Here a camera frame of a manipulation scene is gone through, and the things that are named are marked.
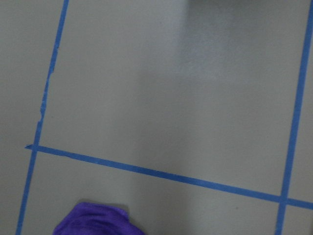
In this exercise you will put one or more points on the blue tape strip left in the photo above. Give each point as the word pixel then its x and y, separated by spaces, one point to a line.
pixel 34 146

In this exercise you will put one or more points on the blue tape strip long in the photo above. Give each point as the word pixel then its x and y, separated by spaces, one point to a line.
pixel 164 175

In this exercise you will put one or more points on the purple cloth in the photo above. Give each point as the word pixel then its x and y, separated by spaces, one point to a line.
pixel 96 219

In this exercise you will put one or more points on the blue tape strip right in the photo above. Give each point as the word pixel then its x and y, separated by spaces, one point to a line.
pixel 286 182

